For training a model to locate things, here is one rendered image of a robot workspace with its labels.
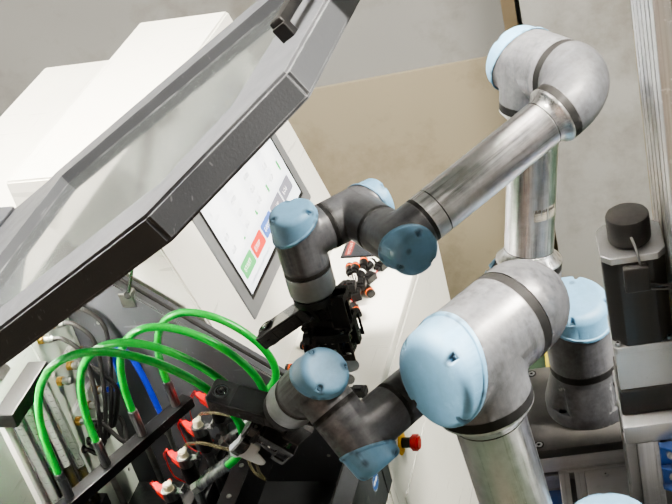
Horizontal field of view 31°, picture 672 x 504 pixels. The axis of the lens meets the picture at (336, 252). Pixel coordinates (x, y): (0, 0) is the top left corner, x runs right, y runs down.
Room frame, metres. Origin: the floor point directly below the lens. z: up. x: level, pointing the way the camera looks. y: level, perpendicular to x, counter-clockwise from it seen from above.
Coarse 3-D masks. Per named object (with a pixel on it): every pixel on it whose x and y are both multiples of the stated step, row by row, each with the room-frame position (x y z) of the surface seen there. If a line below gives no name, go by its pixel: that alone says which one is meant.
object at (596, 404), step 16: (560, 384) 1.59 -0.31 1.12; (576, 384) 1.56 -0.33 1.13; (592, 384) 1.56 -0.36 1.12; (608, 384) 1.56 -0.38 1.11; (560, 400) 1.59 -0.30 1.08; (576, 400) 1.56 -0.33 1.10; (592, 400) 1.55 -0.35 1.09; (608, 400) 1.55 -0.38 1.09; (560, 416) 1.57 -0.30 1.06; (576, 416) 1.55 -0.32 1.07; (592, 416) 1.54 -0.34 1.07; (608, 416) 1.54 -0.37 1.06
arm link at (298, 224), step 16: (288, 208) 1.59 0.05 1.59; (304, 208) 1.58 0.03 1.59; (320, 208) 1.60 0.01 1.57; (272, 224) 1.57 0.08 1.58; (288, 224) 1.55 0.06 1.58; (304, 224) 1.55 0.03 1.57; (320, 224) 1.57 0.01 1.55; (272, 240) 1.59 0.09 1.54; (288, 240) 1.55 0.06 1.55; (304, 240) 1.55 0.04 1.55; (320, 240) 1.56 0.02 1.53; (336, 240) 1.57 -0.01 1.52; (288, 256) 1.56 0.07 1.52; (304, 256) 1.55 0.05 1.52; (320, 256) 1.56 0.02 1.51; (288, 272) 1.56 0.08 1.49; (304, 272) 1.55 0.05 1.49; (320, 272) 1.56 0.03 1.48
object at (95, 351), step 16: (80, 352) 1.61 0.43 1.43; (96, 352) 1.59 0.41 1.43; (112, 352) 1.58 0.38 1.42; (128, 352) 1.58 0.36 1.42; (48, 368) 1.63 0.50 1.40; (160, 368) 1.56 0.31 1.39; (176, 368) 1.55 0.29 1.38; (192, 384) 1.54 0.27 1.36; (240, 432) 1.52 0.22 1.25; (48, 448) 1.66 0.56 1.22
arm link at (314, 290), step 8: (328, 272) 1.57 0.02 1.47; (288, 280) 1.60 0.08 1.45; (312, 280) 1.62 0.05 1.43; (320, 280) 1.55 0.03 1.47; (328, 280) 1.56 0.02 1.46; (288, 288) 1.58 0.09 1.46; (296, 288) 1.56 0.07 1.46; (304, 288) 1.55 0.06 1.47; (312, 288) 1.55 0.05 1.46; (320, 288) 1.55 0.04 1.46; (328, 288) 1.56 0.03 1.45; (296, 296) 1.56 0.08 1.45; (304, 296) 1.55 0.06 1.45; (312, 296) 1.55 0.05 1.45; (320, 296) 1.55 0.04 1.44
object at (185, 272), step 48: (144, 48) 2.51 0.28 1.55; (192, 48) 2.44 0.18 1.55; (96, 96) 2.32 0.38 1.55; (144, 96) 2.25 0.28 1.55; (48, 144) 2.15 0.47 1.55; (288, 144) 2.52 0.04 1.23; (192, 240) 2.03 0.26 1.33; (192, 288) 1.94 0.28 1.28; (432, 288) 2.35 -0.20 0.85; (240, 336) 1.97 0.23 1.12; (288, 336) 2.10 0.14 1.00; (432, 432) 2.11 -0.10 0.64; (432, 480) 2.03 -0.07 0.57
